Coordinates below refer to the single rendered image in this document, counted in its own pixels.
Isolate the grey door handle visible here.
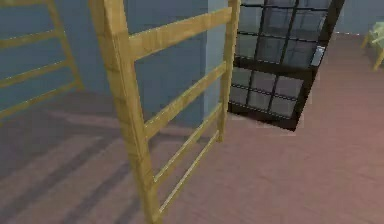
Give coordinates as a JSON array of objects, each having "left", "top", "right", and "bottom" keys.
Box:
[{"left": 310, "top": 45, "right": 326, "bottom": 67}]

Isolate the pale green wooden chair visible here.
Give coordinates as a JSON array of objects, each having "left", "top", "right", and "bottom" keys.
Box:
[{"left": 361, "top": 21, "right": 384, "bottom": 72}]

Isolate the yellow wooden slatted rack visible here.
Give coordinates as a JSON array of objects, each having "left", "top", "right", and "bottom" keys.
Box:
[{"left": 0, "top": 0, "right": 242, "bottom": 224}]

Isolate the black glass-paned door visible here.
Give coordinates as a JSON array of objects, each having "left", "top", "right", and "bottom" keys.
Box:
[{"left": 227, "top": 0, "right": 346, "bottom": 132}]

